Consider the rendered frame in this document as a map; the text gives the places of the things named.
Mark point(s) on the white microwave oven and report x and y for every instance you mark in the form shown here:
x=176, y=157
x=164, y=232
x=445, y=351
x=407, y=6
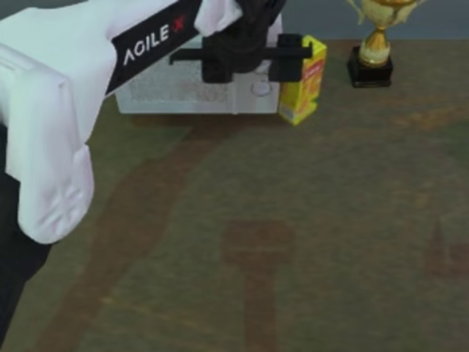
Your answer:
x=183, y=91

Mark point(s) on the yellow carton box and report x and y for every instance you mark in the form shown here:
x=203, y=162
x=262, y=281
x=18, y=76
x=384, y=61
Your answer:
x=306, y=91

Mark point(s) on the gold trophy on black base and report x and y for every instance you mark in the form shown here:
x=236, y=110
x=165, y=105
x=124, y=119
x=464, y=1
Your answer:
x=373, y=47

